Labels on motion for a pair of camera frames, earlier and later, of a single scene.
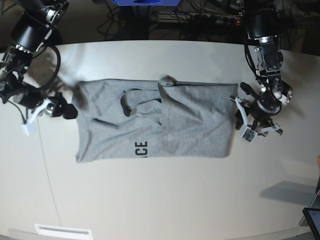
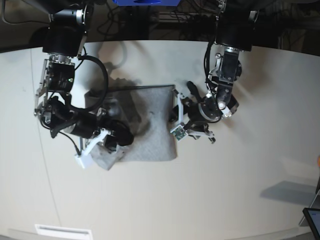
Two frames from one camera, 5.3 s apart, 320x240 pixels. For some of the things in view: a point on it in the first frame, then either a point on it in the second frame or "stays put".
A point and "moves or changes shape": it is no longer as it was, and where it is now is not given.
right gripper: [256, 111] -> [193, 114]
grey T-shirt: [122, 119] moves or changes shape
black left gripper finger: [239, 120] -> [174, 116]
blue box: [146, 2] stays put
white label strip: [64, 232] stays put
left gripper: [53, 106] -> [88, 125]
